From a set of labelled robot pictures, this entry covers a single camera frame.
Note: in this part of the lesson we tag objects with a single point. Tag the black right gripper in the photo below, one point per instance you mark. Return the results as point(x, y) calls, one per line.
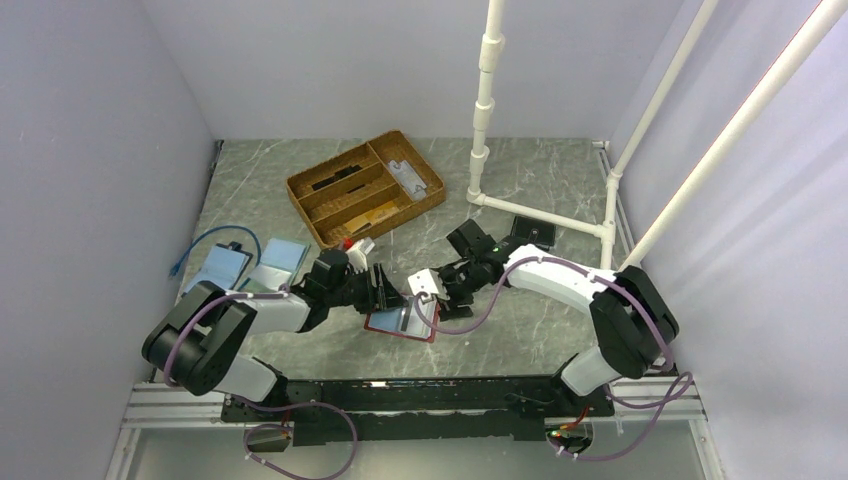
point(449, 305)

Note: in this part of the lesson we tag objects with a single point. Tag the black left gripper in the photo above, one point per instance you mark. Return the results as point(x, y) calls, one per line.
point(384, 295)

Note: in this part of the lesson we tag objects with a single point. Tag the red leather card holder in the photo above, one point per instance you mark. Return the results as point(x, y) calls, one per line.
point(405, 322)

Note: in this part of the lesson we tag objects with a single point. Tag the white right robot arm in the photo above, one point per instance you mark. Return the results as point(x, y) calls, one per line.
point(633, 325)

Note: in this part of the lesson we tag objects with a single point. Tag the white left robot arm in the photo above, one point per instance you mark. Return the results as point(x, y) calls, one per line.
point(197, 344)

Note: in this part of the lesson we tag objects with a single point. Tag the tan card in tray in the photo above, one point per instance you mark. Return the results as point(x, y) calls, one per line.
point(371, 217)

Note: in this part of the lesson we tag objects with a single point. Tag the light blue card holder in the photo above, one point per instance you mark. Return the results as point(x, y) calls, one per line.
point(279, 264)

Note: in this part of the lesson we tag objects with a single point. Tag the black leather card holder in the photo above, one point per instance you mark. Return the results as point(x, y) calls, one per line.
point(537, 232)

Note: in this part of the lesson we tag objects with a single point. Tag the clear plastic card sleeve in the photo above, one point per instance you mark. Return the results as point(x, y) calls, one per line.
point(414, 185)

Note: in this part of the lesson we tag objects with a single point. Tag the open blue card holder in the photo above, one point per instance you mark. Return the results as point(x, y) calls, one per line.
point(223, 266)

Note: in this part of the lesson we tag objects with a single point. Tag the woven brown organizer tray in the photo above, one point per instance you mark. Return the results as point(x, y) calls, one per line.
point(325, 211)

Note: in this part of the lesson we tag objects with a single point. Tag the black item in tray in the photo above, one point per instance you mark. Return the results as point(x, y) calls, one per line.
point(336, 176)

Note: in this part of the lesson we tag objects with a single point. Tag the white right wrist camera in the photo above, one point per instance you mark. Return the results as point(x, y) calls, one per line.
point(426, 285)

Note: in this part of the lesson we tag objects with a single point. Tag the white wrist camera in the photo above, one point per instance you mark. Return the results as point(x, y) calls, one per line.
point(357, 253)
point(426, 285)

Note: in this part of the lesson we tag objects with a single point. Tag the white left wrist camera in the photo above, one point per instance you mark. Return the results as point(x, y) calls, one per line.
point(357, 253)

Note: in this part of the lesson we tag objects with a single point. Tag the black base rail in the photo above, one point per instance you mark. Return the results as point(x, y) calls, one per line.
point(322, 411)

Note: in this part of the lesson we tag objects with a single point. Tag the white PVC pipe frame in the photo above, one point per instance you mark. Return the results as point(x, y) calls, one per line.
point(808, 36)

